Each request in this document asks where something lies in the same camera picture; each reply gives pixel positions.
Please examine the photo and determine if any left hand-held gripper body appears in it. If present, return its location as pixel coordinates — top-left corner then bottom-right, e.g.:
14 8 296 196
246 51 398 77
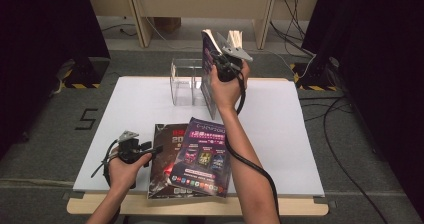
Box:
117 130 150 165

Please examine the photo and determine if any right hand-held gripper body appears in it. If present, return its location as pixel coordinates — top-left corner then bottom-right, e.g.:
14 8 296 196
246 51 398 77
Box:
212 32 254 83

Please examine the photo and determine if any black and red magazine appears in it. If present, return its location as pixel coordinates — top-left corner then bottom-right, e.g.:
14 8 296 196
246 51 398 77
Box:
147 123 189 200

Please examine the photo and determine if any clear acrylic book rack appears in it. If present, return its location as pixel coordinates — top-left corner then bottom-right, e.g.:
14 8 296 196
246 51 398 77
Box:
169 57 214 108

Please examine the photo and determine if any person's right hand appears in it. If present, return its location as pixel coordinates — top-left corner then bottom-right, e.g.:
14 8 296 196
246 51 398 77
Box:
209 60 251 112

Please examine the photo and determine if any person's left hand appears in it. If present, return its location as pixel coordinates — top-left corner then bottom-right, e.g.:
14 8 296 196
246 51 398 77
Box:
108 152 154 191

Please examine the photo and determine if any light wooden table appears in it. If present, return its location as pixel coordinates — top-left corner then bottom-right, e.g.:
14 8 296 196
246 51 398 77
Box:
66 75 329 217

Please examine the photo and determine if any beige wooden desk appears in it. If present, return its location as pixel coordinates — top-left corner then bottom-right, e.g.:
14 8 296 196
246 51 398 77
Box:
83 0 324 51

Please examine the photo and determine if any black yellow striped stand base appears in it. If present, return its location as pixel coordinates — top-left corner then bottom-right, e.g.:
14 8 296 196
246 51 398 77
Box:
63 57 111 90
289 58 341 92

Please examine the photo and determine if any black monitor panel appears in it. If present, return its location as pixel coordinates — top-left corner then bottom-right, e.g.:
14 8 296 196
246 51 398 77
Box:
0 0 112 160

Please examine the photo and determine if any black curtain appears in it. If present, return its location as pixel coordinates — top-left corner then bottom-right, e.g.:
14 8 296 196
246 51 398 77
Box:
301 0 424 215

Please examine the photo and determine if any left hand-held gripper cable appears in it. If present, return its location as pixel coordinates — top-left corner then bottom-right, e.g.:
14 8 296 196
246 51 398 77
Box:
102 138 138 190

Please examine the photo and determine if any hand-held gripper cable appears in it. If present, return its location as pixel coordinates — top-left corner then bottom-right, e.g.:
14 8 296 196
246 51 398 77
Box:
223 68 282 224
102 138 138 190

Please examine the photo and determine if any thin black strap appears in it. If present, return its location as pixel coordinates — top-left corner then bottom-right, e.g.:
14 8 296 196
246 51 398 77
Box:
90 149 113 179

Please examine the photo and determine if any white cable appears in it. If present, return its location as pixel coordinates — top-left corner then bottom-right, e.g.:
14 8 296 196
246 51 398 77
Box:
144 15 318 85

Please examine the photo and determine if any thin black floor cable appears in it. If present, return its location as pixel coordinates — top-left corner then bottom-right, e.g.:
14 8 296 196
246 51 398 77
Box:
100 23 138 38

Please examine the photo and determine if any right hand-held gripper cable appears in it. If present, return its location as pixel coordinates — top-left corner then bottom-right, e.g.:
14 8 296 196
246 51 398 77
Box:
223 68 282 224

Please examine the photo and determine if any long black floor cable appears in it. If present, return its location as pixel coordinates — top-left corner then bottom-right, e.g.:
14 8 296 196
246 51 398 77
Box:
322 95 389 224

